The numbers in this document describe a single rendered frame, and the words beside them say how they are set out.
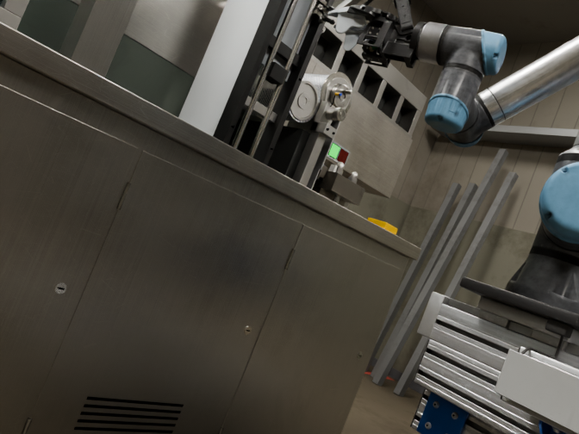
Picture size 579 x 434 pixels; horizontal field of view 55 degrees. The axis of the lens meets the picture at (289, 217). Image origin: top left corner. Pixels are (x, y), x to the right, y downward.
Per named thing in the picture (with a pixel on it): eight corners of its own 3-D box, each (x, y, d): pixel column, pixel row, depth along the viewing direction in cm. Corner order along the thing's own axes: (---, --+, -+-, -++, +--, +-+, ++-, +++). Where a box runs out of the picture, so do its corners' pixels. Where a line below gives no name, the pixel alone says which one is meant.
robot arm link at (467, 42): (491, 68, 98) (507, 24, 98) (432, 58, 103) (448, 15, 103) (494, 87, 105) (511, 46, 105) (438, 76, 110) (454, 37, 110)
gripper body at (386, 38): (352, 40, 110) (409, 52, 104) (370, 5, 111) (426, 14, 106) (362, 63, 117) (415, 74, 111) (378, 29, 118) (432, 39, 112)
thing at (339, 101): (330, 97, 171) (342, 78, 173) (326, 96, 173) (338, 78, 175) (341, 113, 176) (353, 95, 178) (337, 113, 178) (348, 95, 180)
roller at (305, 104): (284, 110, 163) (299, 72, 164) (233, 103, 181) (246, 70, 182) (309, 127, 171) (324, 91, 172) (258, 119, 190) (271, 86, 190)
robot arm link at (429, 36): (449, 15, 104) (453, 42, 111) (426, 13, 106) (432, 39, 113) (433, 49, 103) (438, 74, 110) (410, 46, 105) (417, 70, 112)
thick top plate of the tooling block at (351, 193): (331, 189, 179) (338, 172, 180) (254, 169, 208) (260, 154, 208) (358, 205, 190) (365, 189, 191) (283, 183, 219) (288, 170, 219)
